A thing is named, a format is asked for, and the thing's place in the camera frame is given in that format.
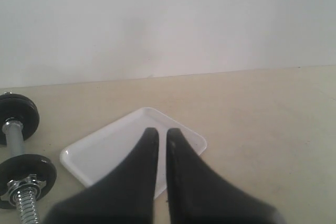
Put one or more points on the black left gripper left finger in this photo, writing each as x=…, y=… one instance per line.
x=125, y=195

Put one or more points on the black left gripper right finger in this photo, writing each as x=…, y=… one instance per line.
x=197, y=194

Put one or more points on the chrome star collar nut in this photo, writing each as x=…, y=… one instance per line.
x=30, y=183

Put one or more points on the chrome threaded dumbbell bar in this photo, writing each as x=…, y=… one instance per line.
x=19, y=121

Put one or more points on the white rectangular plastic tray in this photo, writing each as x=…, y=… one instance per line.
x=94, y=156

